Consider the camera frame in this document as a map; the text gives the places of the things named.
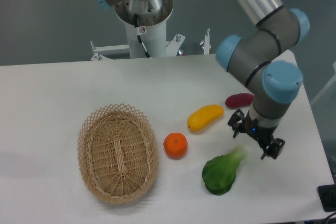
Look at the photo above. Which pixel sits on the black device at table edge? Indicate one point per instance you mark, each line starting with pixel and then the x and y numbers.
pixel 327 197

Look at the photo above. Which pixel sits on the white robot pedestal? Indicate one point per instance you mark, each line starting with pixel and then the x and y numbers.
pixel 146 18

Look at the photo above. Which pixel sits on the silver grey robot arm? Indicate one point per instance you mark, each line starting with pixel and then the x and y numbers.
pixel 253 61

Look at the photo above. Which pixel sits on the orange tangerine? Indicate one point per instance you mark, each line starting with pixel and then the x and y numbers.
pixel 175 145

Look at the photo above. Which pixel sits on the woven wicker basket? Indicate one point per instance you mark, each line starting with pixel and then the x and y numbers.
pixel 117 153

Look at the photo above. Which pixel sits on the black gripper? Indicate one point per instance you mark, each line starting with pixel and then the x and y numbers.
pixel 272 147

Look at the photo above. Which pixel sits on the white pedestal base frame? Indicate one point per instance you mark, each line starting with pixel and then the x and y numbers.
pixel 139 49

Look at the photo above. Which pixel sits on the green bok choy vegetable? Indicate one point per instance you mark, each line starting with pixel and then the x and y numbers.
pixel 219 173

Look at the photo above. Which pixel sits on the purple sweet potato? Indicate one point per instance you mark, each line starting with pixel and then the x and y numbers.
pixel 239 100

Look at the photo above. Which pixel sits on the yellow mango fruit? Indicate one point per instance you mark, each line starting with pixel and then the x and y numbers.
pixel 204 116

